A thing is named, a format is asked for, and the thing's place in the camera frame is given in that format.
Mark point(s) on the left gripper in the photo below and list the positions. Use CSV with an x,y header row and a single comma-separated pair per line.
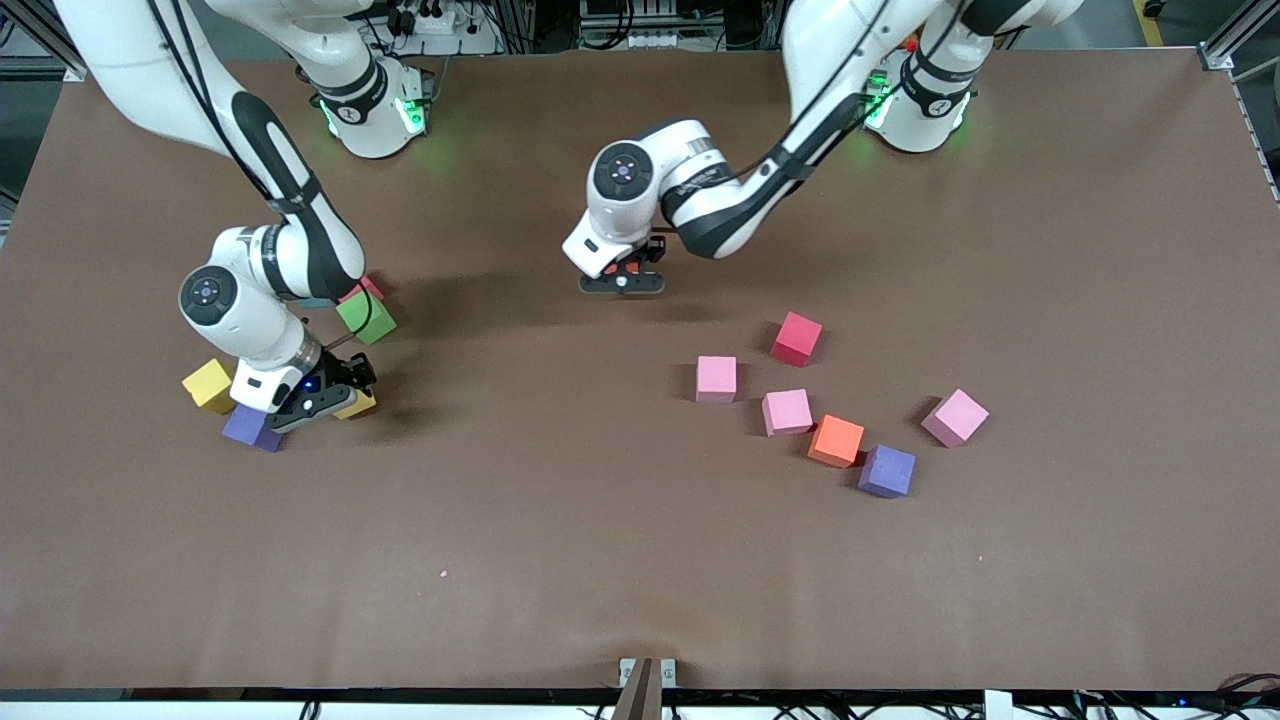
x,y
652,251

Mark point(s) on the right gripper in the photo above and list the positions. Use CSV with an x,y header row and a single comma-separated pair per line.
x,y
347,374

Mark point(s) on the orange foam cube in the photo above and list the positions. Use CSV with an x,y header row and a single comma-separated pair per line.
x,y
628,267
836,440

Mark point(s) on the yellow foam cube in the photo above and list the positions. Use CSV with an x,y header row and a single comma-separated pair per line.
x,y
205,385
360,406

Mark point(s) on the green foam cube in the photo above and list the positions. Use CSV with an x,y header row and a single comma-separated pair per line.
x,y
366,318

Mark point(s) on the pink foam cube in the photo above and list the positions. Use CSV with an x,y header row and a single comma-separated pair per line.
x,y
787,412
716,378
955,417

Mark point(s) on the red foam cube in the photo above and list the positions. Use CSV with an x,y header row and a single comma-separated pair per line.
x,y
797,335
372,288

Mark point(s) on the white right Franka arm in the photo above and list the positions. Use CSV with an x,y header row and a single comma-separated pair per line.
x,y
215,295

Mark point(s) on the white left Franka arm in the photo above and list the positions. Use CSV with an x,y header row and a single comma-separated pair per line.
x,y
622,175

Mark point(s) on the violet foam cube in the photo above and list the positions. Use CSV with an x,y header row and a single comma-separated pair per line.
x,y
248,430
887,470

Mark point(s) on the grey equipment rack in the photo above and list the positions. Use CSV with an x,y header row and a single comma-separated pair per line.
x,y
650,40

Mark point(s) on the brown table mat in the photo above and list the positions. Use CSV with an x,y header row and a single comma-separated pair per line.
x,y
600,500

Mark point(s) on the white power strip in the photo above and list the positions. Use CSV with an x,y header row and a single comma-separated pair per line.
x,y
430,18

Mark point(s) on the white label tag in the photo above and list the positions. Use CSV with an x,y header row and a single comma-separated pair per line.
x,y
997,706

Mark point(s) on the aluminium frame profile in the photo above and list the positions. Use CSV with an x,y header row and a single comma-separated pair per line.
x,y
1215,58
72,73

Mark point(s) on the metal bracket with brown post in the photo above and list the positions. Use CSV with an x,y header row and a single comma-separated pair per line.
x,y
645,690

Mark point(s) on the aluminium side rail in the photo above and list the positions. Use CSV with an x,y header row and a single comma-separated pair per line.
x,y
1262,150

